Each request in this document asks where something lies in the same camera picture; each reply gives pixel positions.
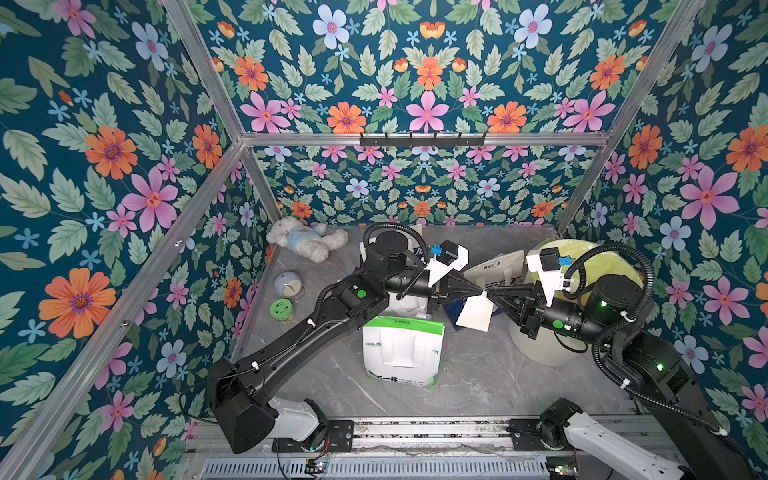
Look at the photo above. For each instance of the right blue white bag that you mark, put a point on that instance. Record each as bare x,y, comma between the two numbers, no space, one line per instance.
502,270

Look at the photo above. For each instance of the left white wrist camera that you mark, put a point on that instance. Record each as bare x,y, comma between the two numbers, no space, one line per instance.
445,258

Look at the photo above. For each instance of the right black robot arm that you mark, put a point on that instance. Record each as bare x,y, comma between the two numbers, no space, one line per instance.
608,315

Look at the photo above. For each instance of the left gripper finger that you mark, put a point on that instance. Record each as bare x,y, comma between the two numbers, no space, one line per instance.
459,284
462,294

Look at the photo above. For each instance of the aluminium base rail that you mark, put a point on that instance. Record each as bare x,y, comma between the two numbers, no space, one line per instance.
486,435

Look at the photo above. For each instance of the green white bag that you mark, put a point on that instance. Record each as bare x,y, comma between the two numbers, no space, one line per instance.
403,350
410,306

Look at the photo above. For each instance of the black wall hook rail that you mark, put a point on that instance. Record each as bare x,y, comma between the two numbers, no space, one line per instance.
446,141

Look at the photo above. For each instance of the bag white receipt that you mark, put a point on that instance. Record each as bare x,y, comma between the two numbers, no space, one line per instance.
476,313

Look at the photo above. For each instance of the middle green white bag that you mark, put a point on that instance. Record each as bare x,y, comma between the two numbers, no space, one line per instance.
410,306

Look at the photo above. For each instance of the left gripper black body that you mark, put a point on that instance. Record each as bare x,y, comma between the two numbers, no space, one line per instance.
431,294

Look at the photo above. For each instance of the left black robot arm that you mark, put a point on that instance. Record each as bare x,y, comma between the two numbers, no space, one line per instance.
397,263

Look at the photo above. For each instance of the white trash bin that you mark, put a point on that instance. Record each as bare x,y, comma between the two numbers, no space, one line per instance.
548,348

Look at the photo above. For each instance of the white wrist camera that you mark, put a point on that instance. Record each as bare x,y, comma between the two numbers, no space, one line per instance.
548,264
445,258

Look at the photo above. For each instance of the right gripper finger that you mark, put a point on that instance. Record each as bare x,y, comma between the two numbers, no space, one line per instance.
509,305
520,290

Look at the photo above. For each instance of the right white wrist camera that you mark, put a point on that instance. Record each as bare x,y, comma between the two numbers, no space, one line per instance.
548,264

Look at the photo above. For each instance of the rear blue white bag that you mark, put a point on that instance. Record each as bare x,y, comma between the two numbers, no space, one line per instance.
414,240

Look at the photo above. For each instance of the yellow-green bin liner bag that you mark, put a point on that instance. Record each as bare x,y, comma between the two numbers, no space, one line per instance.
604,264

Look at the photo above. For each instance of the white blue plush bear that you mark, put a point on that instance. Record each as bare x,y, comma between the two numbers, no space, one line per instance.
312,242

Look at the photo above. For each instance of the front green white bag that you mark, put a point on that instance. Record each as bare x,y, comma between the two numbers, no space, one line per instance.
403,350

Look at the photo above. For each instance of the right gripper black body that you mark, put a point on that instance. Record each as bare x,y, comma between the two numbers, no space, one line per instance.
527,303

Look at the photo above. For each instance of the blue white bag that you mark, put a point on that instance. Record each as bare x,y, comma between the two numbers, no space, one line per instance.
414,240
502,270

